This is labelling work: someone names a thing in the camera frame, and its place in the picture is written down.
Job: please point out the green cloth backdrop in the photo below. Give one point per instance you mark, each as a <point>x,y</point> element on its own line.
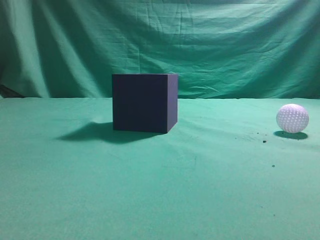
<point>225,171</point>

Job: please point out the dark purple foam cube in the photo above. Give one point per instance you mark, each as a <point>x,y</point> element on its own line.
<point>145,102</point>

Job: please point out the white dimpled ball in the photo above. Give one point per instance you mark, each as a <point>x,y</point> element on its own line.
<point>292,118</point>

